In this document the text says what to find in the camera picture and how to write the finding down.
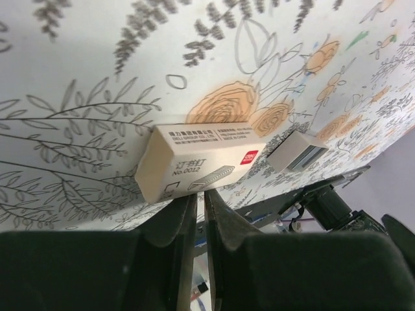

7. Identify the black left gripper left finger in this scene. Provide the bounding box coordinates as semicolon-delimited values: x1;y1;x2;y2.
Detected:
1;194;197;310

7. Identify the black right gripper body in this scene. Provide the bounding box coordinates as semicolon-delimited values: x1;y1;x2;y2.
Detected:
299;185;386;234

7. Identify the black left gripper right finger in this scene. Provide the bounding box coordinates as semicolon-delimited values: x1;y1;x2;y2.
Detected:
204;190;414;310

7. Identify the floral patterned table mat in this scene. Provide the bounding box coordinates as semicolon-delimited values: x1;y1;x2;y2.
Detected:
1;1;414;231

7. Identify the small staple box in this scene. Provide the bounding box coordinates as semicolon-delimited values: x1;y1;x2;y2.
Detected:
135;122;266;204

